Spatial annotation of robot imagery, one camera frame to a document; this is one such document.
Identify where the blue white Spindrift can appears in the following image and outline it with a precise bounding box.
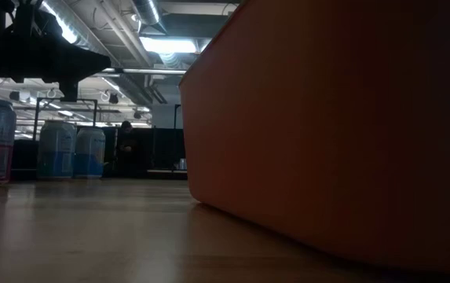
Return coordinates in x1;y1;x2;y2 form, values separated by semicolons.
73;127;107;180
36;120;78;181

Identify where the orange plastic bin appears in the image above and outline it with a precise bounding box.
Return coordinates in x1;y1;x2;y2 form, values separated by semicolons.
179;0;450;276

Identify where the ceiling light panel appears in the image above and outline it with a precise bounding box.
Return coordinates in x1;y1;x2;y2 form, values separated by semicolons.
140;36;198;54

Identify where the person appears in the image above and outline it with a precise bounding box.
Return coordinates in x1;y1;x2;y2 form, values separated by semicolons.
116;120;137;178

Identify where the black partition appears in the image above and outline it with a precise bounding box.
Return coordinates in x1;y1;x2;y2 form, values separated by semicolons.
102;127;187;178

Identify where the black metal stand frame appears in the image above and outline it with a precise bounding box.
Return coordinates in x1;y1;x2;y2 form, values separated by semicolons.
32;97;99;141

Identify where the silver air duct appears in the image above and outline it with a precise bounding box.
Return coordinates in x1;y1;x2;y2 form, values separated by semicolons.
132;0;167;35

